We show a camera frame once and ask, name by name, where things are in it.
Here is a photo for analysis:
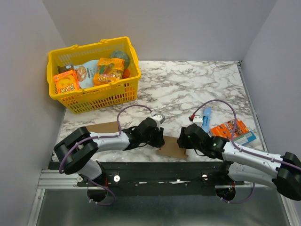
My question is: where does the yellow mango gummy bag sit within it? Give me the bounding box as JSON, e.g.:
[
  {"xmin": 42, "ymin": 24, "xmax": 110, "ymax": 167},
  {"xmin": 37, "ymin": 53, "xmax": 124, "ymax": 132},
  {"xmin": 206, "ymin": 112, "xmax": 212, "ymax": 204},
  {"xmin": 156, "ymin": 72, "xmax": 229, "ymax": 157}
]
[{"xmin": 93, "ymin": 58, "xmax": 125, "ymax": 86}]

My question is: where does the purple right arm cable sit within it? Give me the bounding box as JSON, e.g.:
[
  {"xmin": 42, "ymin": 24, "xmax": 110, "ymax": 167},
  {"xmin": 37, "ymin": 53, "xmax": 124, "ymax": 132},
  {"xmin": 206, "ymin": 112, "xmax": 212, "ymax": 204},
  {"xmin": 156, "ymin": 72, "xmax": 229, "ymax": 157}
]
[{"xmin": 190, "ymin": 99, "xmax": 301, "ymax": 204}]

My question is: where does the light blue mint pack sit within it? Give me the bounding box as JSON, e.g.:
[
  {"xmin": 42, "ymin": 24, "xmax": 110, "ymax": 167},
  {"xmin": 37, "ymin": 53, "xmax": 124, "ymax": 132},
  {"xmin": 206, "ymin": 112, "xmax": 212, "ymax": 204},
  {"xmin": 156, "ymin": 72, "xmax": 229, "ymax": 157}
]
[{"xmin": 234, "ymin": 131, "xmax": 256, "ymax": 145}]

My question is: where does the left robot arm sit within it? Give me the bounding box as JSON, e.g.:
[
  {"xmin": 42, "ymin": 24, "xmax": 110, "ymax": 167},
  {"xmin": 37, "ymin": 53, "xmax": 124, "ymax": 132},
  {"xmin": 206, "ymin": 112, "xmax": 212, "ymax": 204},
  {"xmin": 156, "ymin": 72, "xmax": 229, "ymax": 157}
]
[{"xmin": 54, "ymin": 114, "xmax": 165, "ymax": 186}]

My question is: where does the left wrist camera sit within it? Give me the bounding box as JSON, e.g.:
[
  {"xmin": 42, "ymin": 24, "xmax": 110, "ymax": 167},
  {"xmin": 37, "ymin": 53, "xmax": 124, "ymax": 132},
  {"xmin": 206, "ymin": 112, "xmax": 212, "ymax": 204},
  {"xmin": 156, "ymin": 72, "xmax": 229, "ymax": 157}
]
[{"xmin": 151, "ymin": 114, "xmax": 166, "ymax": 129}]

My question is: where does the folded brown cardboard box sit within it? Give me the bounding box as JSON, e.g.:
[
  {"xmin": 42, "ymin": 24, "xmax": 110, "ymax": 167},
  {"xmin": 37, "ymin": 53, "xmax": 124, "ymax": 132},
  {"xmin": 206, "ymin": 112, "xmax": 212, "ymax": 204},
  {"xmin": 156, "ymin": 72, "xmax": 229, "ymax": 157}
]
[{"xmin": 86, "ymin": 121, "xmax": 119, "ymax": 133}]

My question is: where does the orange round fruit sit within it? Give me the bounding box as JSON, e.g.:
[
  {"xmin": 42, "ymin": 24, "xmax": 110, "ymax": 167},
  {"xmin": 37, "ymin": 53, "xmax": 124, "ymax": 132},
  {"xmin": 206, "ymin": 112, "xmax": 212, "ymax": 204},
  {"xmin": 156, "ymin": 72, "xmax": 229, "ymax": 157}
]
[{"xmin": 123, "ymin": 68, "xmax": 131, "ymax": 79}]

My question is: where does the orange snack box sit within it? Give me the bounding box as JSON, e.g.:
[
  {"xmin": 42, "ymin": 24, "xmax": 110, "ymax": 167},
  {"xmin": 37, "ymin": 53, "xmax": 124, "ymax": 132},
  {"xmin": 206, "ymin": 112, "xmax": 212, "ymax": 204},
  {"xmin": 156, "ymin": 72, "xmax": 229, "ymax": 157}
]
[{"xmin": 54, "ymin": 70, "xmax": 80, "ymax": 94}]

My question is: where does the yellow plastic shopping basket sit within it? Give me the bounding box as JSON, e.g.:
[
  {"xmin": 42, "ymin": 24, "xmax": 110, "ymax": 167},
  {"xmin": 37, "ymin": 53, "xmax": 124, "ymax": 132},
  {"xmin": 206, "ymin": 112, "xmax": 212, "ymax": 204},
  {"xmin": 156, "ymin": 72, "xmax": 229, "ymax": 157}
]
[{"xmin": 47, "ymin": 36, "xmax": 141, "ymax": 113}]

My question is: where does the dark brown snack packet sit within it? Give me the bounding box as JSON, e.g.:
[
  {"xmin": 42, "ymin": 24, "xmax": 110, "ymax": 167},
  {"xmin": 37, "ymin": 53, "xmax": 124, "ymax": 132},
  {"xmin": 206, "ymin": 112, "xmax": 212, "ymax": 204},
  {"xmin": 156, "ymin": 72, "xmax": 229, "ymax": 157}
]
[{"xmin": 57, "ymin": 65, "xmax": 74, "ymax": 74}]

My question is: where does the grey green round sponge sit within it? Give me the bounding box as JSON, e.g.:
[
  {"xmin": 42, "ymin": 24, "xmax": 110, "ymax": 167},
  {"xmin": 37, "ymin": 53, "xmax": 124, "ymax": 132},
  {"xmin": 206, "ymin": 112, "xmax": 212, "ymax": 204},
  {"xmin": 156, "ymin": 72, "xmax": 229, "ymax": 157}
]
[{"xmin": 110, "ymin": 50, "xmax": 131, "ymax": 69}]

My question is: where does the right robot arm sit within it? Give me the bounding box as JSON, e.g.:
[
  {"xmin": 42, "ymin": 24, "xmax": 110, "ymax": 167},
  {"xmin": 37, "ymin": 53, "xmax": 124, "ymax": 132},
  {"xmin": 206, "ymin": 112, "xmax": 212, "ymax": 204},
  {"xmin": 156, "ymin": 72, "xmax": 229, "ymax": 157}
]
[{"xmin": 177, "ymin": 124, "xmax": 301, "ymax": 201}]

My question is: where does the blue small box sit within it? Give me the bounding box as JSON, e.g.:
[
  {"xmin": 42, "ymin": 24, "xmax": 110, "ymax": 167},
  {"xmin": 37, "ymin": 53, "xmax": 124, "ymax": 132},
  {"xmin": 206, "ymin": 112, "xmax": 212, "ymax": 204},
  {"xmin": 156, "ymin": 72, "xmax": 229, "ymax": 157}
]
[{"xmin": 202, "ymin": 107, "xmax": 211, "ymax": 133}]

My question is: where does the black mounting base plate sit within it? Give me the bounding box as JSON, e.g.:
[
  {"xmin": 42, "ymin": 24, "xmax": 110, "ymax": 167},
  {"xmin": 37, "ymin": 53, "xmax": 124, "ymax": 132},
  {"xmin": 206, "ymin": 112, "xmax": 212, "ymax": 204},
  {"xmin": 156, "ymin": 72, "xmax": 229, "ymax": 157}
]
[{"xmin": 77, "ymin": 162, "xmax": 236, "ymax": 200}]

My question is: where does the light blue cassava chips bag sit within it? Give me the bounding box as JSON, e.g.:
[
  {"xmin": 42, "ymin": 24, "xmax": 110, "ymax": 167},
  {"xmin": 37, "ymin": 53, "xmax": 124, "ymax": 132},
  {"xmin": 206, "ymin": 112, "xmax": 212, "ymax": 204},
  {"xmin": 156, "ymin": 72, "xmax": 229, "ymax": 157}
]
[{"xmin": 73, "ymin": 60, "xmax": 98, "ymax": 89}]

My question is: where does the brown cardboard box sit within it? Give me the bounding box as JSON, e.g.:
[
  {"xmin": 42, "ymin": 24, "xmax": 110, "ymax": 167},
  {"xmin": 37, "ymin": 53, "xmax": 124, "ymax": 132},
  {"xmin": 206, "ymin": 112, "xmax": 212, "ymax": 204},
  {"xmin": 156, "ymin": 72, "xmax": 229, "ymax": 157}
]
[
  {"xmin": 86, "ymin": 121, "xmax": 119, "ymax": 133},
  {"xmin": 157, "ymin": 136, "xmax": 188, "ymax": 159}
]

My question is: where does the orange small box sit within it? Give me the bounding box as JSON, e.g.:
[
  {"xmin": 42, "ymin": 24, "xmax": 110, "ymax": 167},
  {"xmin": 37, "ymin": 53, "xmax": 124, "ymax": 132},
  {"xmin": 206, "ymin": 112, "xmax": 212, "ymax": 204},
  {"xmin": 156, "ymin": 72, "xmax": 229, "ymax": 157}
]
[{"xmin": 210, "ymin": 119, "xmax": 249, "ymax": 139}]

